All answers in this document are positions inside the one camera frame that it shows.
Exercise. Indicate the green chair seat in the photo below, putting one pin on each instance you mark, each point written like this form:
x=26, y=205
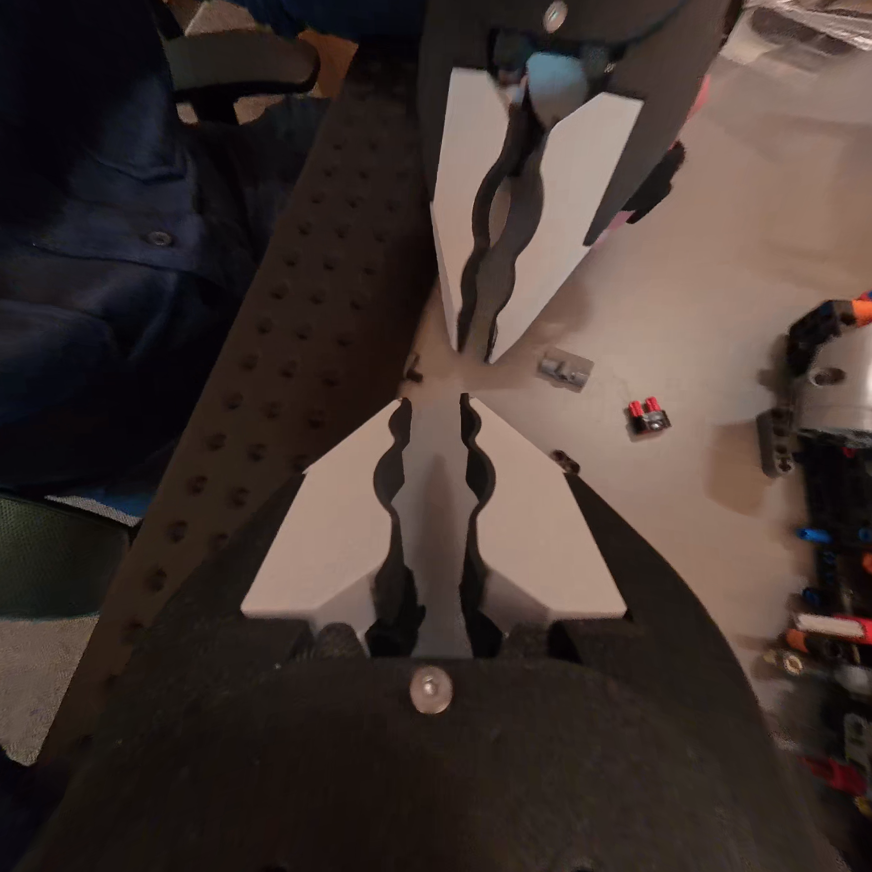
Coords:
x=54, y=558

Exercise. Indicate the black lego brick red pins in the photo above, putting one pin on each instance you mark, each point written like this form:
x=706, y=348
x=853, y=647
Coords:
x=650, y=419

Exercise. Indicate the person's dark blue clothing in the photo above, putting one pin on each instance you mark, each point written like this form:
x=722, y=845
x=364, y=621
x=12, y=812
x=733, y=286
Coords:
x=102, y=306

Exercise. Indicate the black lego connector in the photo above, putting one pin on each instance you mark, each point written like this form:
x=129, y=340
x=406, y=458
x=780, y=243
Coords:
x=565, y=462

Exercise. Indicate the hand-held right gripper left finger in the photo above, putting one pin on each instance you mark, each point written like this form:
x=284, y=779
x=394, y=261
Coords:
x=327, y=545

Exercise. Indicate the person's left hand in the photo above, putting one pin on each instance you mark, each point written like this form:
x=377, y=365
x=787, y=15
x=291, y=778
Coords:
x=703, y=92

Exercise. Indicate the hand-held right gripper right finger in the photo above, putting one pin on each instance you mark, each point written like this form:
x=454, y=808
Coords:
x=545, y=545

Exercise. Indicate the partly built lego car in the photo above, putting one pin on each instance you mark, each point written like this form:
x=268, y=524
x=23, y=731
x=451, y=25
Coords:
x=831, y=381

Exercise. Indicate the black dimpled mat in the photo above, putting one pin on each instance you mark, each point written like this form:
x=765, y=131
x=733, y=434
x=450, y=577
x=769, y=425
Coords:
x=272, y=340

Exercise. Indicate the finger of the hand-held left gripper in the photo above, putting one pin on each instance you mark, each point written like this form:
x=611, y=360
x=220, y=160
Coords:
x=460, y=170
x=579, y=191

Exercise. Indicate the grey lego brick black pin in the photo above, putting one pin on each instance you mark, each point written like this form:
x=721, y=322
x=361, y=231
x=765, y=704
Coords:
x=413, y=373

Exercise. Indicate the grey chair armrest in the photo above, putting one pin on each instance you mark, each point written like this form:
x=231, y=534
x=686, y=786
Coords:
x=231, y=65

